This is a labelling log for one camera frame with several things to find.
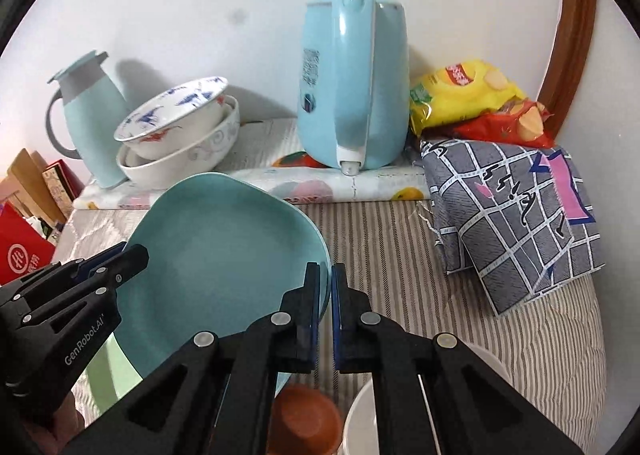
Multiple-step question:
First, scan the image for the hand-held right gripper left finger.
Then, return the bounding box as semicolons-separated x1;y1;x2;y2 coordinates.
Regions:
82;262;321;455

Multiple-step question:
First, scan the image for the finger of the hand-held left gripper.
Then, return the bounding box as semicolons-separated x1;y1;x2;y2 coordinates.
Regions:
20;244;150;327
0;241;129;307

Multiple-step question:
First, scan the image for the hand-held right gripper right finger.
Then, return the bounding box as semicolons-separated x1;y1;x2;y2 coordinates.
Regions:
331;262;586;455

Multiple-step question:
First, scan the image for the teal plate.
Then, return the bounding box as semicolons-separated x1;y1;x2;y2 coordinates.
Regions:
112;172;332;386

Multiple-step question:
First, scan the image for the white bowl teal pattern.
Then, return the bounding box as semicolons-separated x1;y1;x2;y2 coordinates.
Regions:
340;342;516;455

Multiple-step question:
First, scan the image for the small terracotta bowl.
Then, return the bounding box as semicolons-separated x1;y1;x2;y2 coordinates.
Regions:
267;382;344;455

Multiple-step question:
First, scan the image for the person's left hand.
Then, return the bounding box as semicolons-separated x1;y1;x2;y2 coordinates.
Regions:
27;390;87;455

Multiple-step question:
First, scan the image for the striped quilted table cover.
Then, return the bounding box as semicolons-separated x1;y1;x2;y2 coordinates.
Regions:
50;200;608;455

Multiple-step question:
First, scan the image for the red paper bag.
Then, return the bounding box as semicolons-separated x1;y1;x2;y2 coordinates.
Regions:
0;202;57;286

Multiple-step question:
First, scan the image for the red framed box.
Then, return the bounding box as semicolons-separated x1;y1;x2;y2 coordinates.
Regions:
42;160;86;216

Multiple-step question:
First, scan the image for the light blue thermos jug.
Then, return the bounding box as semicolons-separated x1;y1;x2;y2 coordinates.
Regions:
46;50;132;189

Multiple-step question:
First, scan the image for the white bowl grey swirl pattern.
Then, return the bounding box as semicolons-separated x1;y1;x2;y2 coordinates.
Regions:
116;95;241;191

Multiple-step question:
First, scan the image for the white bowl fish print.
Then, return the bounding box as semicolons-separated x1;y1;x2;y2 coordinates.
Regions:
113;76;230;161

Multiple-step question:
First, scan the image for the fruit print table cloth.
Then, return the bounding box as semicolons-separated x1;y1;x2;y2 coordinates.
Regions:
77;118;433;211

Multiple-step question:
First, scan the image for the grey checked folded cloth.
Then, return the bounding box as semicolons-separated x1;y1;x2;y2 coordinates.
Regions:
419;138;607;318

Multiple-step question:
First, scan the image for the light blue electric kettle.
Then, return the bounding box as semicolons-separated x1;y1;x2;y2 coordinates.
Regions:
296;0;412;176

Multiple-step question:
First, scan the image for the red chips bag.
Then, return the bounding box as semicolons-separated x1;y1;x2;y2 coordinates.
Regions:
452;100;557;150

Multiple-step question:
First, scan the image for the yellow chips bag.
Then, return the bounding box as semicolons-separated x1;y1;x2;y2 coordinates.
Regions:
409;59;528;137

